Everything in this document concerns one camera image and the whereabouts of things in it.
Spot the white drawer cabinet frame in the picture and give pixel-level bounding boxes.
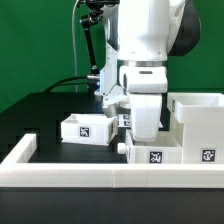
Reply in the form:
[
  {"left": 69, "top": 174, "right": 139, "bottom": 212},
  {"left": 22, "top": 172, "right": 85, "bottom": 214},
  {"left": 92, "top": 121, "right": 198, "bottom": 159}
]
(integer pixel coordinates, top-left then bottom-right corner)
[{"left": 167, "top": 93, "right": 224, "bottom": 164}]

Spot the white hanging cable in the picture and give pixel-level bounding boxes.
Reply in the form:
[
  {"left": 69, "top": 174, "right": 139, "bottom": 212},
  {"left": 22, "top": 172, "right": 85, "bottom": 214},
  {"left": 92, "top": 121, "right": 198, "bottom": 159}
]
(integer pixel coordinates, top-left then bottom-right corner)
[{"left": 71, "top": 0, "right": 82, "bottom": 94}]

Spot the white marker sheet on table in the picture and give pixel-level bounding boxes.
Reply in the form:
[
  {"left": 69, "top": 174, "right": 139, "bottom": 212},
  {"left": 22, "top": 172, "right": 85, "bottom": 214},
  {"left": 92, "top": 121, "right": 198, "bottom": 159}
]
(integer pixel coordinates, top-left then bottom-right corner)
[{"left": 117, "top": 114, "right": 131, "bottom": 128}]

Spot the white drawer box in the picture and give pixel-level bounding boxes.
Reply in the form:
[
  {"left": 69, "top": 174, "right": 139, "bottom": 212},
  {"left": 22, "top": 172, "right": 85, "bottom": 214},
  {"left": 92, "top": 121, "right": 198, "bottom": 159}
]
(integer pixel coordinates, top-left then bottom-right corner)
[
  {"left": 117, "top": 130, "right": 182, "bottom": 164},
  {"left": 61, "top": 114, "right": 118, "bottom": 146}
]

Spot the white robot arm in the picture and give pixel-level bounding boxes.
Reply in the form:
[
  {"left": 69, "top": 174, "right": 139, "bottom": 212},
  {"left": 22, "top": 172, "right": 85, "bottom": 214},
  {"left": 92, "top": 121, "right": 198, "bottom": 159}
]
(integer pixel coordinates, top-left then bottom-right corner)
[{"left": 100, "top": 0, "right": 201, "bottom": 141}]

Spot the white U-shaped table fence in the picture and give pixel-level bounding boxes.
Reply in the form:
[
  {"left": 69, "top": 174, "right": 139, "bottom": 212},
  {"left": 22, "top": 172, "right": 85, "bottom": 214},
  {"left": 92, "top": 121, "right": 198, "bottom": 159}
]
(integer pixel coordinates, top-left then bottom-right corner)
[{"left": 0, "top": 134, "right": 224, "bottom": 188}]

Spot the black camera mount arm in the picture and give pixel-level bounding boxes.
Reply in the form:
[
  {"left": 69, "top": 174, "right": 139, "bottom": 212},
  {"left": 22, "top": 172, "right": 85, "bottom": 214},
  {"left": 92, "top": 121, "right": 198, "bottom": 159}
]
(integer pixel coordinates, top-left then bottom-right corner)
[{"left": 80, "top": 0, "right": 120, "bottom": 76}]

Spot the black cable bundle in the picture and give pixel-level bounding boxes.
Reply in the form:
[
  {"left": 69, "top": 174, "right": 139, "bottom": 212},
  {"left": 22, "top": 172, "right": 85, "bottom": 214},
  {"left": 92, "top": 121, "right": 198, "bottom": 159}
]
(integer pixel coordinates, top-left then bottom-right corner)
[{"left": 44, "top": 75, "right": 100, "bottom": 94}]

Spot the white front drawer box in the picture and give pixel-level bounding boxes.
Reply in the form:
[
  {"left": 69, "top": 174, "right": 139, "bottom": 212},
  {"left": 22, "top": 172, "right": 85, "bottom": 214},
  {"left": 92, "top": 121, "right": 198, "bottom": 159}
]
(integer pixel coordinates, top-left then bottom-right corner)
[{"left": 117, "top": 130, "right": 182, "bottom": 164}]

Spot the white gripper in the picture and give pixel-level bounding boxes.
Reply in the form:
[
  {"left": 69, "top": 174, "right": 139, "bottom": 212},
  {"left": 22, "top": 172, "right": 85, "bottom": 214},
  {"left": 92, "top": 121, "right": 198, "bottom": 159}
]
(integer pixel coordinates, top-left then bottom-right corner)
[{"left": 119, "top": 66, "right": 168, "bottom": 141}]

